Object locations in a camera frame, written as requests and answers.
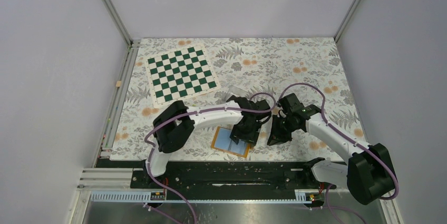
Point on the right aluminium frame post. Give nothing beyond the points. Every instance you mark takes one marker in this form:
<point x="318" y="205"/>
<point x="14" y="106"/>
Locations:
<point x="346" y="20"/>

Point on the green white chessboard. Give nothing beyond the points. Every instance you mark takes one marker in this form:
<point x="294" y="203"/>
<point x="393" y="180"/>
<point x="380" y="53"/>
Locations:
<point x="180" y="74"/>

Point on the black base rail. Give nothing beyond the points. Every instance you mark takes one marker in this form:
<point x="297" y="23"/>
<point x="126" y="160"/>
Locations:
<point x="219" y="180"/>

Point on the floral patterned table mat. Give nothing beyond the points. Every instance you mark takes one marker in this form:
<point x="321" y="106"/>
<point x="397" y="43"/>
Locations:
<point x="309" y="67"/>

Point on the clear plastic card box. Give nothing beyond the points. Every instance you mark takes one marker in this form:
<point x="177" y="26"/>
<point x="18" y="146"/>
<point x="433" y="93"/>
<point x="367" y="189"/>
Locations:
<point x="237" y="93"/>

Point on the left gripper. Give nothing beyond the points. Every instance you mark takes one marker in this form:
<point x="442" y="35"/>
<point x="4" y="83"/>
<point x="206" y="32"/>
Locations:
<point x="251" y="137"/>

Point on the aluminium frame post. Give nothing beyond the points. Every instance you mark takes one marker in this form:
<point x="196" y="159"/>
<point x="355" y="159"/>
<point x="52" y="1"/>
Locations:
<point x="118" y="21"/>
<point x="346" y="20"/>

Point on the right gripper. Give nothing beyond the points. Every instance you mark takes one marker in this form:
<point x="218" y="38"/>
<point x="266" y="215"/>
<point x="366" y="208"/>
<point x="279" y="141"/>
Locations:
<point x="276" y="136"/>

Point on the left aluminium frame post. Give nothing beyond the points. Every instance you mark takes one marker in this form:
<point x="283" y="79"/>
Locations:
<point x="118" y="21"/>

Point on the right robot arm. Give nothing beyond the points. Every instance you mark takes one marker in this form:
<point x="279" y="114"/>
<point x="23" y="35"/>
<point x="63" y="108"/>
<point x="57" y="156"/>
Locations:
<point x="367" y="171"/>

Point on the orange leather card holder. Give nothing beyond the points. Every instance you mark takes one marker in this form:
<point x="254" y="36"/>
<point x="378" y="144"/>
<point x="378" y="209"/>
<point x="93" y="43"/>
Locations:
<point x="222" y="142"/>

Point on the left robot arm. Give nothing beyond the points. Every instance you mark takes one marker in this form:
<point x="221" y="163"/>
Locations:
<point x="174" y="126"/>

